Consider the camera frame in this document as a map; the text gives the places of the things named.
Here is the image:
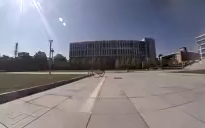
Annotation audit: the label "parked bicycles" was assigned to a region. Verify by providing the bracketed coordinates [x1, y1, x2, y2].
[87, 68, 107, 78]

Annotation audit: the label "dark glass building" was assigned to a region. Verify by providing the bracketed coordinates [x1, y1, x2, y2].
[68, 36, 157, 70]

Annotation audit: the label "row of small trees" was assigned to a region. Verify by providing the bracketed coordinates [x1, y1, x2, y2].
[69, 56, 159, 71]

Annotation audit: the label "grey paved plaza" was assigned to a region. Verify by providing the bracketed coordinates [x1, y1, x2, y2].
[0, 69, 205, 128]

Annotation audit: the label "lamp pole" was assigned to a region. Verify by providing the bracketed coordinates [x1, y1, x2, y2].
[47, 39, 55, 76]

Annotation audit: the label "dark row of trees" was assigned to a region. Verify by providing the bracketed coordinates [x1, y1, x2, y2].
[0, 50, 71, 72]

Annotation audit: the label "long low stone kerb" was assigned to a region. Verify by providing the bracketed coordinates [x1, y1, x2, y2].
[0, 73, 95, 108]

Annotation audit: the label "brown building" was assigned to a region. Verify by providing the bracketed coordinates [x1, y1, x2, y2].
[160, 46, 202, 67]

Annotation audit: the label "grass lawn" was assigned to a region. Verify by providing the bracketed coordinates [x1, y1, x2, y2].
[0, 71, 90, 96]

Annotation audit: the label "tall mast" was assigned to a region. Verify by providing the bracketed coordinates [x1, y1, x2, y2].
[13, 42, 19, 59]

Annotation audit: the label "pale sloped wall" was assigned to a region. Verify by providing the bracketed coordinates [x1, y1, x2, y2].
[176, 58, 205, 75]

